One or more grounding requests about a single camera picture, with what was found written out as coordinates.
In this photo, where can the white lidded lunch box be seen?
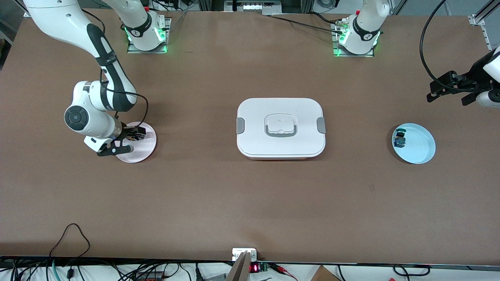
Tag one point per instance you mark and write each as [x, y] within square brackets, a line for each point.
[281, 144]

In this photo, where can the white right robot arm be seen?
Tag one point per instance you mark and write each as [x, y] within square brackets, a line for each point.
[58, 19]

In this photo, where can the aluminium corner bracket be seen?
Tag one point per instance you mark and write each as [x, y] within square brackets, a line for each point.
[478, 19]

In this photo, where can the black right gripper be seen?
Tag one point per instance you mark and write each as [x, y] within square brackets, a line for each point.
[129, 133]

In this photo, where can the red LED display board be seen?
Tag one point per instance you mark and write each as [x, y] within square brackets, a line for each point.
[256, 267]

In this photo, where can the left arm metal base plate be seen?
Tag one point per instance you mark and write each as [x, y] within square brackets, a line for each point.
[336, 54]

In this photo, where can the grey wooden bar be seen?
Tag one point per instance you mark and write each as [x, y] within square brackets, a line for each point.
[240, 269]

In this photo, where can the red clip lead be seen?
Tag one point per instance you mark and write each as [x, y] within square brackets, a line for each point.
[285, 272]

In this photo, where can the metal frame with lights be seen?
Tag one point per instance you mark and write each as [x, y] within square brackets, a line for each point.
[254, 6]

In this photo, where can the pink round plate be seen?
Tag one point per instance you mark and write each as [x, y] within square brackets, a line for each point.
[144, 150]

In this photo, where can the light blue round plate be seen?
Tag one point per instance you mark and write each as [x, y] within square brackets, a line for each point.
[420, 146]

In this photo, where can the brown cardboard box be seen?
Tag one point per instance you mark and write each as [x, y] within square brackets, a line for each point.
[324, 275]

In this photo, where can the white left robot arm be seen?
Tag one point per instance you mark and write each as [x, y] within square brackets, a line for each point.
[363, 37]

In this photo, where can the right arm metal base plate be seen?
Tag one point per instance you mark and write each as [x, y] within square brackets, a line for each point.
[168, 23]

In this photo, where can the small white device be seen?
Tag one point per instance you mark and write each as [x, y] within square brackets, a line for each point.
[239, 253]

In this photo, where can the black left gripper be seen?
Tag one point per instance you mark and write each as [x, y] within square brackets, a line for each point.
[472, 79]

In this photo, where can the green black small component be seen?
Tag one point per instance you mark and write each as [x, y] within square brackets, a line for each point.
[399, 138]

